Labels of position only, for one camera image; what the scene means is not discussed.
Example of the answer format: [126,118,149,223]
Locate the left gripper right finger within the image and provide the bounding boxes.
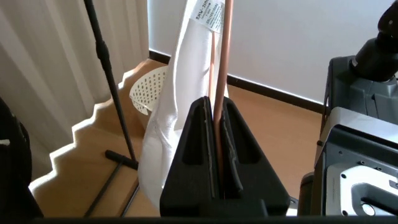
[220,96,291,218]

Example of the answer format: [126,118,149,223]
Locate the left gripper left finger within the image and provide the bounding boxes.
[160,96,220,218]

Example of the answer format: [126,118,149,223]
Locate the white garment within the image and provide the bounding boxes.
[137,0,229,210]

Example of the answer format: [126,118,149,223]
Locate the pink clothes hanger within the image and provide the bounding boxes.
[207,0,234,175]

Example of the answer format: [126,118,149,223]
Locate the black shorts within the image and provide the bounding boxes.
[0,96,44,218]

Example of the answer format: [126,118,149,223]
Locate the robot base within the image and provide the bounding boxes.
[297,55,398,217]

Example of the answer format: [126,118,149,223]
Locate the white laundry basket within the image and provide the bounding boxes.
[129,65,169,116]

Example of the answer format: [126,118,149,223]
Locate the black clothes rack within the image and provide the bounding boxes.
[83,0,140,218]

